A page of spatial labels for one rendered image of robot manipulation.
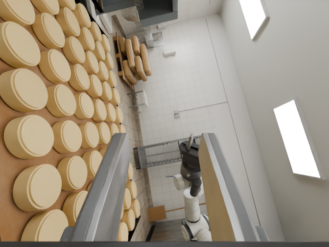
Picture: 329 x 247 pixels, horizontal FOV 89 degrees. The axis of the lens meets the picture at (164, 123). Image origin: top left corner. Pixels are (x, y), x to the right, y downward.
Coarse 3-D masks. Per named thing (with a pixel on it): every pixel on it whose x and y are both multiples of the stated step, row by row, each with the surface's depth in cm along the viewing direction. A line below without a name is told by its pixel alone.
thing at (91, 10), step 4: (80, 0) 51; (84, 0) 51; (88, 0) 51; (84, 4) 51; (88, 4) 51; (92, 4) 52; (88, 8) 51; (92, 8) 52; (92, 12) 51; (92, 16) 51; (96, 20) 54
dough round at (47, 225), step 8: (40, 216) 19; (48, 216) 19; (56, 216) 20; (64, 216) 21; (32, 224) 18; (40, 224) 18; (48, 224) 19; (56, 224) 20; (64, 224) 21; (24, 232) 17; (32, 232) 17; (40, 232) 17; (48, 232) 18; (56, 232) 19; (24, 240) 17; (32, 240) 17; (40, 240) 17; (48, 240) 18; (56, 240) 19
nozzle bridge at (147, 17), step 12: (108, 0) 71; (120, 0) 70; (132, 0) 71; (144, 0) 69; (156, 0) 68; (168, 0) 68; (108, 12) 75; (144, 12) 68; (156, 12) 68; (168, 12) 68; (144, 24) 71
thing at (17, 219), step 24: (0, 72) 19; (0, 96) 18; (0, 120) 18; (48, 120) 24; (72, 120) 30; (0, 144) 17; (0, 168) 17; (24, 168) 19; (0, 192) 16; (72, 192) 26; (0, 216) 16; (24, 216) 18; (0, 240) 16
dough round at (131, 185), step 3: (126, 183) 49; (129, 183) 49; (132, 183) 49; (135, 183) 52; (126, 186) 48; (129, 186) 48; (132, 186) 49; (135, 186) 51; (129, 189) 48; (132, 189) 48; (135, 189) 51; (132, 192) 48; (135, 192) 50; (132, 195) 48; (135, 195) 50; (132, 198) 49
